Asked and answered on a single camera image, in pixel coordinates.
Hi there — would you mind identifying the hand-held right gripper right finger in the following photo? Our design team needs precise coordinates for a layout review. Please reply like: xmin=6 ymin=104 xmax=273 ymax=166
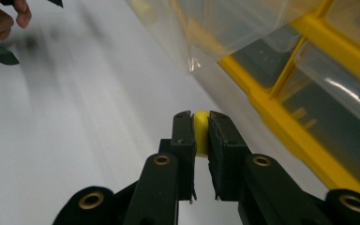
xmin=207 ymin=110 xmax=251 ymax=202

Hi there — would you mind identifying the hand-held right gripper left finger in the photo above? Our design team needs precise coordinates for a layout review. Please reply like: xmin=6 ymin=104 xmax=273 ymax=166
xmin=158 ymin=110 xmax=199 ymax=202

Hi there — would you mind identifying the yellow foam earplug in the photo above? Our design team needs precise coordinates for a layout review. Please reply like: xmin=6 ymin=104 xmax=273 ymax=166
xmin=192 ymin=110 xmax=211 ymax=158

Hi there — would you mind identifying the yellow and black drawer organizer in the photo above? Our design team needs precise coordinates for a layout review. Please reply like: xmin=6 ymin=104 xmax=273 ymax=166
xmin=217 ymin=0 xmax=360 ymax=205

